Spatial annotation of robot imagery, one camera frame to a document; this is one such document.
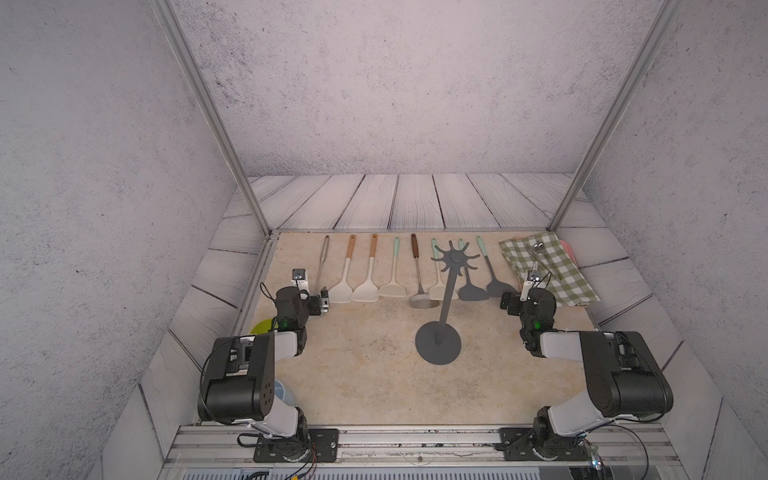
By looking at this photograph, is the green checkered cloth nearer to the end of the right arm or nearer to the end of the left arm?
the end of the right arm

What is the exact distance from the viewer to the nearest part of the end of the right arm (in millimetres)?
864

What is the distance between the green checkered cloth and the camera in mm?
1014

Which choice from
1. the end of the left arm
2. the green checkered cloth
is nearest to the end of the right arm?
the green checkered cloth

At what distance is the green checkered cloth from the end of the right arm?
0.61 ft
